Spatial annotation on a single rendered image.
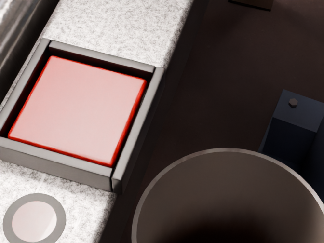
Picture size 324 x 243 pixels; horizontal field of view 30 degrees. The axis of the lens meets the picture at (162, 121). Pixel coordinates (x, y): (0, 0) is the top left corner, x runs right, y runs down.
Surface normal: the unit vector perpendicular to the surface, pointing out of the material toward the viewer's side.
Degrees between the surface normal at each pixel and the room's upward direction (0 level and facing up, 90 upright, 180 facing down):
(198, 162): 87
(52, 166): 90
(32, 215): 0
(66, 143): 0
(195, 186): 87
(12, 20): 31
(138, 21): 0
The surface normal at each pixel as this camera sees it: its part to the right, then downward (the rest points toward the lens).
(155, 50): 0.02, -0.56
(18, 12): 0.51, -0.34
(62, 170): -0.29, 0.79
